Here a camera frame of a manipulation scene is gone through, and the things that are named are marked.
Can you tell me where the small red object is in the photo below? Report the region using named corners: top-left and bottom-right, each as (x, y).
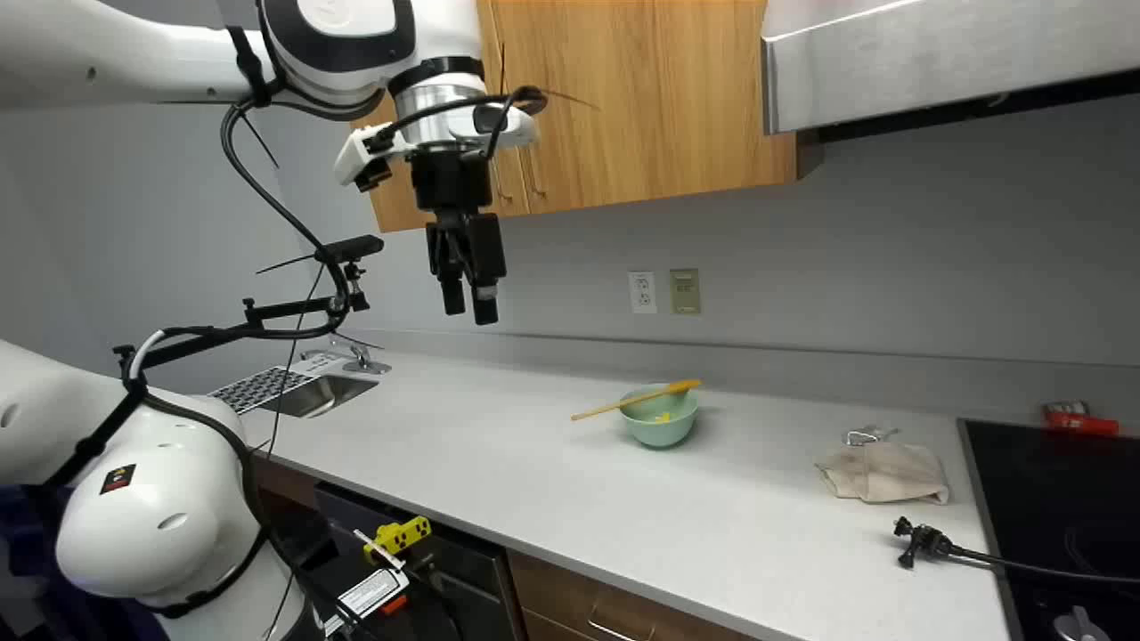
top-left (1041, 399), bottom-right (1123, 441)

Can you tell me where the beige wall switch plate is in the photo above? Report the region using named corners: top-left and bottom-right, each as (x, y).
top-left (667, 265), bottom-right (704, 316)

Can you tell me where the black camera on articulated arm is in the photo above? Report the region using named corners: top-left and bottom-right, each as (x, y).
top-left (109, 232), bottom-right (389, 386)

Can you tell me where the wooden spatula with yellow head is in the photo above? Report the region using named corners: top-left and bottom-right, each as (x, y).
top-left (567, 374), bottom-right (709, 424)

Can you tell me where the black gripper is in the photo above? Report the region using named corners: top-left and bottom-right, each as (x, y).
top-left (408, 150), bottom-right (508, 327)

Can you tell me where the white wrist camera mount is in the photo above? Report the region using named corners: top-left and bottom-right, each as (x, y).
top-left (330, 82), bottom-right (544, 195)

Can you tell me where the white and red clamp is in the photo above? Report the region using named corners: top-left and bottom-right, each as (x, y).
top-left (329, 562), bottom-right (414, 629)

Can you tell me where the silver metal object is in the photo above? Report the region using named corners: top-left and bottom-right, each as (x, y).
top-left (1046, 602), bottom-right (1116, 641)

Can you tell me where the green bowl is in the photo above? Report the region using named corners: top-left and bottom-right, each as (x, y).
top-left (617, 386), bottom-right (703, 451)

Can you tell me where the clear plastic wrapper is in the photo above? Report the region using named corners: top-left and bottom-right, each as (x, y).
top-left (839, 422), bottom-right (906, 451)

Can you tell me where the yellow clamp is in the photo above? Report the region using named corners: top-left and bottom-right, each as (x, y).
top-left (355, 512), bottom-right (439, 571)

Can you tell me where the stainless steel range hood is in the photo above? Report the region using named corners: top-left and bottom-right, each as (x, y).
top-left (757, 0), bottom-right (1140, 150)

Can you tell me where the black dishwasher front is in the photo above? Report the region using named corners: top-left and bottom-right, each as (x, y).
top-left (310, 482), bottom-right (527, 641)

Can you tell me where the white wall outlet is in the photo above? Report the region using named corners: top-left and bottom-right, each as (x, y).
top-left (627, 267), bottom-right (658, 316)

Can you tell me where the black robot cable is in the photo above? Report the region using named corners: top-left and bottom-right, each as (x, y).
top-left (212, 21), bottom-right (396, 298)

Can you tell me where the black glass cooktop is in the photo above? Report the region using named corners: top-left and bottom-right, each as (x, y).
top-left (953, 418), bottom-right (1140, 641)

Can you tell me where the wooden wall cabinet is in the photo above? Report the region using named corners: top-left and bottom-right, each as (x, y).
top-left (360, 0), bottom-right (824, 235)

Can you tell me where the beige crumpled cloth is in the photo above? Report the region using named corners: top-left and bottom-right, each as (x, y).
top-left (813, 433), bottom-right (953, 511)

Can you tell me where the wooden base cabinet drawer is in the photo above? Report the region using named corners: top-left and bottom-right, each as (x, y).
top-left (506, 549), bottom-right (761, 641)

